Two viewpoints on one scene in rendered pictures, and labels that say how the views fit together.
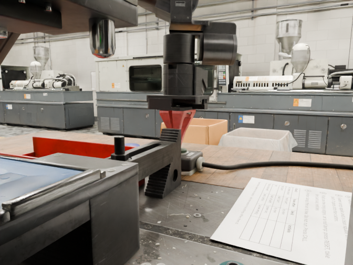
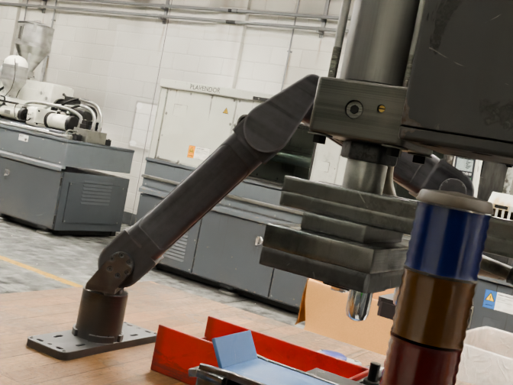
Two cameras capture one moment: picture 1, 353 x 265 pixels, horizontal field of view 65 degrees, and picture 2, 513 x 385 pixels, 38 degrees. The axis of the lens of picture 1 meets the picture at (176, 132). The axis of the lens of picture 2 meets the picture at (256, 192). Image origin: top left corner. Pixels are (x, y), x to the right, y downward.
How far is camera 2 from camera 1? 0.55 m
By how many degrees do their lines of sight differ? 8
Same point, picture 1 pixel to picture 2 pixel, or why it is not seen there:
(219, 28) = not seen: hidden behind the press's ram
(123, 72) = (222, 127)
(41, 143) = (221, 329)
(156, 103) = (391, 312)
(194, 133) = (380, 319)
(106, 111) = not seen: hidden behind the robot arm
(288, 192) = not seen: outside the picture
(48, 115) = (18, 189)
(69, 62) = (91, 69)
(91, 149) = (296, 354)
